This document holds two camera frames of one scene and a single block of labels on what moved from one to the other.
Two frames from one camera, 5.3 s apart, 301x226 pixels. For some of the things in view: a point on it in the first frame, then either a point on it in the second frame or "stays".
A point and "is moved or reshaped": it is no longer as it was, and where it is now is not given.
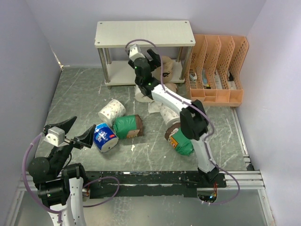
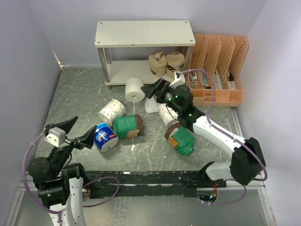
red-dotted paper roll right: x=169 y=116 stays
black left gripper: x=85 y=139 stays
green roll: x=128 y=126 stays
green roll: x=178 y=141 stays
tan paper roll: x=171 y=86 is moved or reshaped
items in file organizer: x=193 y=79 stays
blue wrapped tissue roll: x=105 y=138 stays
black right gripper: x=154 y=64 to x=159 y=88
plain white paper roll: x=159 y=94 is moved or reshaped
